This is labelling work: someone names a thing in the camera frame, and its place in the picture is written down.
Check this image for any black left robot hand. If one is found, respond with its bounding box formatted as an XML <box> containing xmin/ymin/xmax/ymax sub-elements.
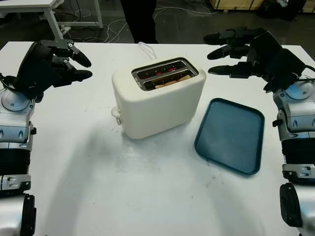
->
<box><xmin>14</xmin><ymin>40</ymin><xmax>94</xmax><ymax>103</ymax></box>

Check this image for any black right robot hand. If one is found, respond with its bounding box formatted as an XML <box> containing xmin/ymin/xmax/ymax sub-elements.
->
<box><xmin>203</xmin><ymin>27</ymin><xmax>300</xmax><ymax>94</ymax></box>

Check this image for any browned toast slice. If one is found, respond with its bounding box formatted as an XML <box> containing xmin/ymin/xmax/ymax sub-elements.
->
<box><xmin>155</xmin><ymin>74</ymin><xmax>192</xmax><ymax>89</ymax></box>

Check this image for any cream white toaster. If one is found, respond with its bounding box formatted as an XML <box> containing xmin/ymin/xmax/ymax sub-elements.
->
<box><xmin>111</xmin><ymin>57</ymin><xmax>207</xmax><ymax>141</ymax></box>

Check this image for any black bag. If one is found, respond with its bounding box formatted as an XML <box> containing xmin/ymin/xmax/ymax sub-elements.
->
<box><xmin>255</xmin><ymin>0</ymin><xmax>306</xmax><ymax>22</ymax></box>

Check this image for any white desk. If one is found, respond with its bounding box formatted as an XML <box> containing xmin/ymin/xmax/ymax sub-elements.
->
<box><xmin>0</xmin><ymin>0</ymin><xmax>104</xmax><ymax>41</ymax></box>

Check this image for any wooden crate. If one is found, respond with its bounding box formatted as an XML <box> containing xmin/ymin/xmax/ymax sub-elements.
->
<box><xmin>209</xmin><ymin>0</ymin><xmax>307</xmax><ymax>11</ymax></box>

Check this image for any dark blue plastic tray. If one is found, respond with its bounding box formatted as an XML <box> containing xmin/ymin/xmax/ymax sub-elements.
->
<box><xmin>193</xmin><ymin>97</ymin><xmax>266</xmax><ymax>177</ymax></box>

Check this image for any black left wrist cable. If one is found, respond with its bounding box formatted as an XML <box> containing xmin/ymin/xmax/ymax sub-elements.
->
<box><xmin>0</xmin><ymin>73</ymin><xmax>16</xmax><ymax>92</ymax></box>

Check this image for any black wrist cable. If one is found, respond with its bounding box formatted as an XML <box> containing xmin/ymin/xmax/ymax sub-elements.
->
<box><xmin>0</xmin><ymin>73</ymin><xmax>16</xmax><ymax>92</ymax></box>
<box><xmin>294</xmin><ymin>64</ymin><xmax>315</xmax><ymax>82</ymax></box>

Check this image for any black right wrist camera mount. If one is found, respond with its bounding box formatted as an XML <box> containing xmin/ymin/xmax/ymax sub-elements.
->
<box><xmin>251</xmin><ymin>30</ymin><xmax>307</xmax><ymax>74</ymax></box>

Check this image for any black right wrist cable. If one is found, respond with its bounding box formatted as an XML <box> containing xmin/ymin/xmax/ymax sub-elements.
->
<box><xmin>294</xmin><ymin>64</ymin><xmax>315</xmax><ymax>82</ymax></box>

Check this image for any white floor cable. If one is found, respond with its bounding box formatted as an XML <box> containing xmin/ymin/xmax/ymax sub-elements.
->
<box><xmin>102</xmin><ymin>19</ymin><xmax>129</xmax><ymax>43</ymax></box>

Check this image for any white toaster power cord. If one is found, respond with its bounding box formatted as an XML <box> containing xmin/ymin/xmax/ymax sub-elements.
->
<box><xmin>137</xmin><ymin>41</ymin><xmax>158</xmax><ymax>60</ymax></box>

